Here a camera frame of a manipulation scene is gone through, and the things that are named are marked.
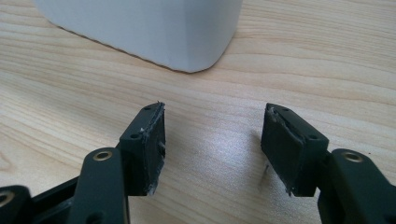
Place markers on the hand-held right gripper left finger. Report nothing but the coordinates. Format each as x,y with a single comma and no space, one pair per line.
141,161

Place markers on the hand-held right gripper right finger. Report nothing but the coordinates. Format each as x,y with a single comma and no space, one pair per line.
299,161

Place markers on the white plastic container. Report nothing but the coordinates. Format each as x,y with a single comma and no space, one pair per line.
149,28

